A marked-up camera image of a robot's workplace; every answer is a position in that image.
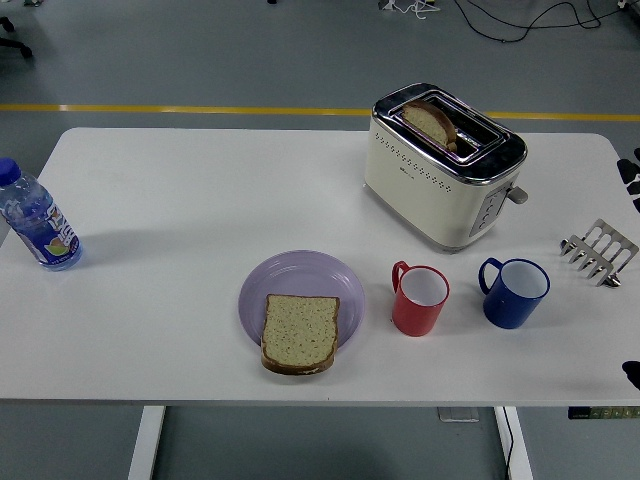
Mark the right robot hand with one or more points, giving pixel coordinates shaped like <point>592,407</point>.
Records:
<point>632,175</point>

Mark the blue enamel mug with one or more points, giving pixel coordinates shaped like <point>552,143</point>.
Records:
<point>507,310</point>

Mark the upright bread slice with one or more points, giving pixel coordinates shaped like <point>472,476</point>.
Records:
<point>427,122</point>

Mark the flat bread slice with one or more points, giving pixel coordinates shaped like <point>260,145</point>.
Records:
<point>300,330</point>

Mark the metal toast rack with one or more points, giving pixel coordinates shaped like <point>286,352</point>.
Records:
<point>595,247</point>

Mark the cream and chrome toaster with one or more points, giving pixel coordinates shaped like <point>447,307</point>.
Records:
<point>415,200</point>

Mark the black table control panel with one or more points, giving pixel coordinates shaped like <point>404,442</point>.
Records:
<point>605,413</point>

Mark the red enamel mug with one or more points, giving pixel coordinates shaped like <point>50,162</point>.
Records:
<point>412,317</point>

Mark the white table leg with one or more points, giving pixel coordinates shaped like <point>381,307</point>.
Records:
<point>146,445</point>
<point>520,450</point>

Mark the purple round plate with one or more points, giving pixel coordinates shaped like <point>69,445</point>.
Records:
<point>300,272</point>

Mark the blue-capped water bottle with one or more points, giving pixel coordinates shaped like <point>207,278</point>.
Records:
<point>47,225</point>

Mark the black office chair base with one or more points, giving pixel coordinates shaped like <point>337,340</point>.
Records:
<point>17,47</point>

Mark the grey under-table bracket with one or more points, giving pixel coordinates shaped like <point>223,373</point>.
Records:
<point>457,415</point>

